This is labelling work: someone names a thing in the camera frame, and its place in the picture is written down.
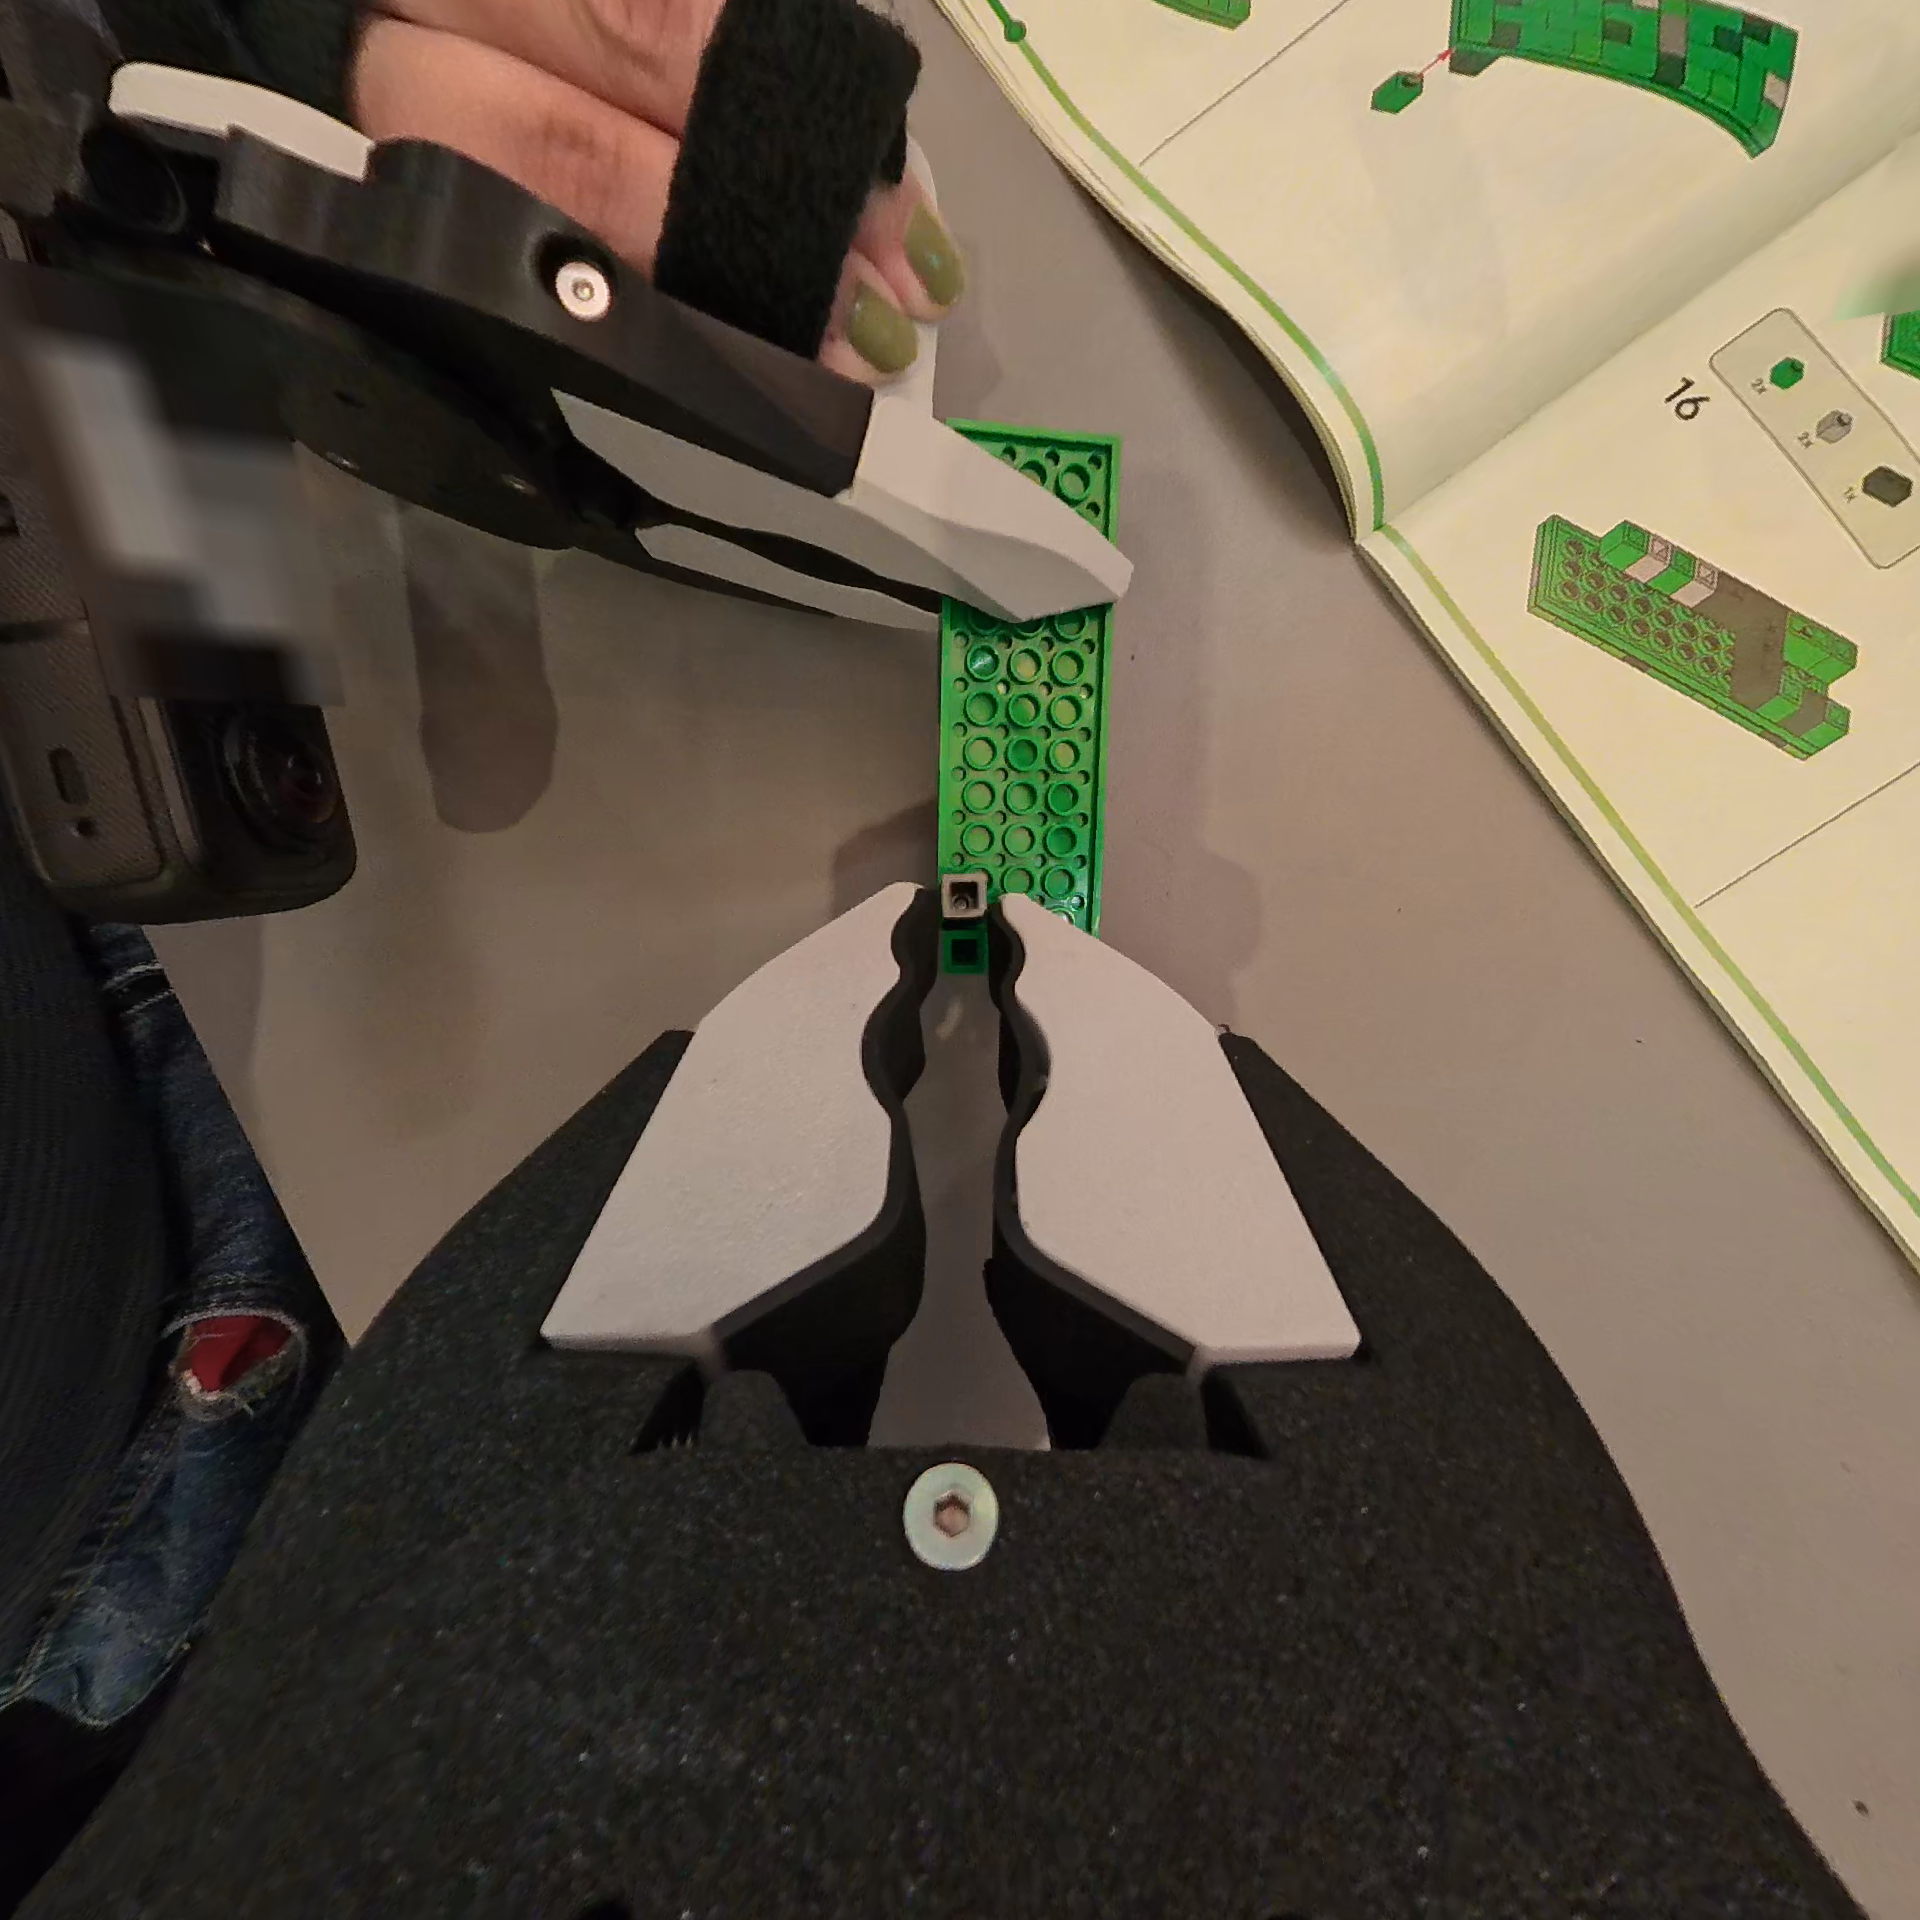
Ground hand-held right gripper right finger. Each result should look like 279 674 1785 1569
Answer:
988 893 1367 1368

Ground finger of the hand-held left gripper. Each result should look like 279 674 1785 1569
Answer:
551 381 1136 623
633 516 965 634

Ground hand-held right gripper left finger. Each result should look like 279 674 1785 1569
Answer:
536 881 940 1365

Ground long green brick plate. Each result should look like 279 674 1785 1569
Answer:
935 421 1124 941

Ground grey desk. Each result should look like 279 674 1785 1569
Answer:
142 0 1920 1734

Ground person's left hand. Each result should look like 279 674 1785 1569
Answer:
352 0 969 384

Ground person's blue jeans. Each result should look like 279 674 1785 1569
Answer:
0 918 350 1727

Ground brick instruction booklet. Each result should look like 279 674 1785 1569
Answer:
936 0 1920 1263

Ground person's dark ribbed sweater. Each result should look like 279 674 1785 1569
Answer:
0 839 168 1652

